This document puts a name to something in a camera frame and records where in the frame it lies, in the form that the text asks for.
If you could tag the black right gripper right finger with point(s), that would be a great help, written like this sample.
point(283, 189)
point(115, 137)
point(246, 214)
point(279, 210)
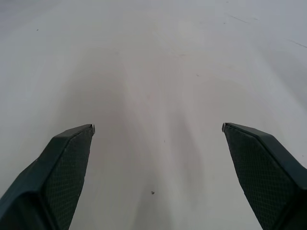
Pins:
point(263, 179)

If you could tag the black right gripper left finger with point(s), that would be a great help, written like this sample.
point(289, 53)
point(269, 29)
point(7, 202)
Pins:
point(48, 187)

